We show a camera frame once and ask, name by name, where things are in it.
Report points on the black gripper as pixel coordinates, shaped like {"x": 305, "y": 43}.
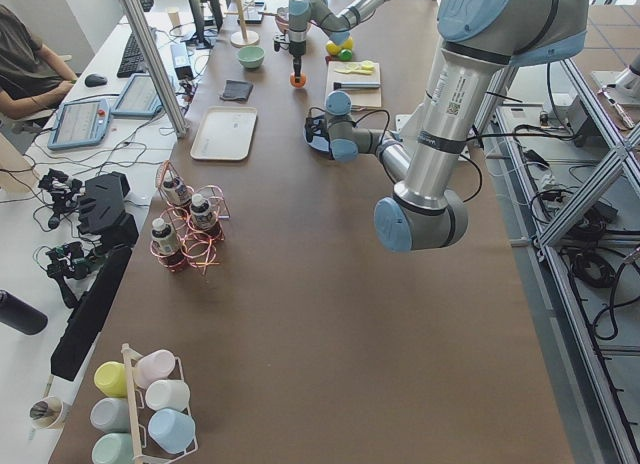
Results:
{"x": 297, "y": 49}
{"x": 323, "y": 131}

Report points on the orange fruit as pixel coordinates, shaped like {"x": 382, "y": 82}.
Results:
{"x": 298, "y": 80}

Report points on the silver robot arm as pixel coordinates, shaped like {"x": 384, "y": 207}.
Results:
{"x": 478, "y": 39}
{"x": 336, "y": 26}

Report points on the yellow lemon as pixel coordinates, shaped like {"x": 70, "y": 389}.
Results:
{"x": 348, "y": 43}
{"x": 332, "y": 48}

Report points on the green bowl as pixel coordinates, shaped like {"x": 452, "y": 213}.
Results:
{"x": 251, "y": 57}

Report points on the green lime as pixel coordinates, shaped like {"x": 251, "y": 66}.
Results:
{"x": 345, "y": 55}

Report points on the wooden cutting board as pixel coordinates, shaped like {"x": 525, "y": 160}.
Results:
{"x": 361, "y": 80}

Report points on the wooden cup tree stand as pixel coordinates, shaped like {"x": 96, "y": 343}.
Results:
{"x": 245, "y": 36}

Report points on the grey folded cloth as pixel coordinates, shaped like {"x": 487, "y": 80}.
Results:
{"x": 237, "y": 90}

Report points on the cream plastic tray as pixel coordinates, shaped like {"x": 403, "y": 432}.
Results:
{"x": 224, "y": 134}

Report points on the dark bottle middle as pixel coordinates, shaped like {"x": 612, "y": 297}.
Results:
{"x": 204, "y": 217}

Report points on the dark bottle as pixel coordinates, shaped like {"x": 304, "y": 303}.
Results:
{"x": 176, "y": 191}
{"x": 167, "y": 246}
{"x": 204, "y": 217}

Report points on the dark bottle rear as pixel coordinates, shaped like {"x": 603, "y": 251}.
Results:
{"x": 176, "y": 191}

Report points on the blue teach pendant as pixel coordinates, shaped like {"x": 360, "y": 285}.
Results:
{"x": 138, "y": 99}
{"x": 80, "y": 124}

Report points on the black keyboard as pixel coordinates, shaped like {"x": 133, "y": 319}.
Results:
{"x": 132, "y": 59}

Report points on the dark bottle front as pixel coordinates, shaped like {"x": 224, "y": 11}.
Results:
{"x": 167, "y": 246}

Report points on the black computer mouse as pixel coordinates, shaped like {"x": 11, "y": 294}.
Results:
{"x": 95, "y": 80}

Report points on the seated person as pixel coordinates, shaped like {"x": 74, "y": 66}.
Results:
{"x": 33, "y": 77}

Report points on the pink cup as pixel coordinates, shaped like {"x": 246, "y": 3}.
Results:
{"x": 152, "y": 367}

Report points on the white cup rack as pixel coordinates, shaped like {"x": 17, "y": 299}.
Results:
{"x": 145, "y": 449}

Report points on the white cup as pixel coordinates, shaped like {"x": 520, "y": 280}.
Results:
{"x": 166, "y": 393}

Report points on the yellow cup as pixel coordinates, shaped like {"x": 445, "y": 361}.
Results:
{"x": 110, "y": 379}

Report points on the blue cup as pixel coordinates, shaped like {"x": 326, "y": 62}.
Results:
{"x": 172, "y": 430}

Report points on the black water bottle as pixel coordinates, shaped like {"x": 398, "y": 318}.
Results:
{"x": 20, "y": 316}

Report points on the grey cup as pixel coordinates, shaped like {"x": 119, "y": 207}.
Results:
{"x": 111, "y": 415}

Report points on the mint green cup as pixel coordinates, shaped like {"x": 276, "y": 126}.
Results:
{"x": 113, "y": 448}

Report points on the paper cup with utensils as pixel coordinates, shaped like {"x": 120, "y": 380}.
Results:
{"x": 48, "y": 413}

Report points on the black handled knife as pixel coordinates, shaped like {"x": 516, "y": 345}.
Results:
{"x": 356, "y": 86}

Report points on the copper wire bottle rack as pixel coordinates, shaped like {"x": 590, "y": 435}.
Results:
{"x": 198, "y": 247}

